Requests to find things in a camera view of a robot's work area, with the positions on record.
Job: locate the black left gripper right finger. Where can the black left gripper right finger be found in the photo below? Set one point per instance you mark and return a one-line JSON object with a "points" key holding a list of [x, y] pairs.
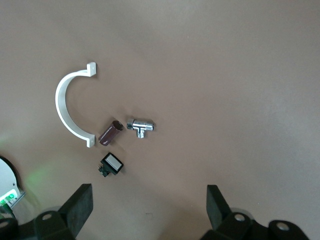
{"points": [[220, 215]]}

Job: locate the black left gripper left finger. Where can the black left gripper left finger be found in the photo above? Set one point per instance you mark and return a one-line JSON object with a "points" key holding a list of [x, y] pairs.
{"points": [[75, 212]]}

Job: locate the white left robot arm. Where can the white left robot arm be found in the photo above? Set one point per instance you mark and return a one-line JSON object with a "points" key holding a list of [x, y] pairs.
{"points": [[5, 175]]}

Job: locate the black square push button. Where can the black square push button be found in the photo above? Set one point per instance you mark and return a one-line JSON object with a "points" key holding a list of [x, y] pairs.
{"points": [[113, 163]]}

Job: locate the brown cylindrical capacitor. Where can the brown cylindrical capacitor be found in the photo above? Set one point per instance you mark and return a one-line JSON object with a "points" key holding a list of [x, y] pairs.
{"points": [[110, 133]]}

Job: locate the chrome tee valve fitting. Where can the chrome tee valve fitting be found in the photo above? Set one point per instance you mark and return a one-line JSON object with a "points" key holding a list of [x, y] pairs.
{"points": [[140, 125]]}

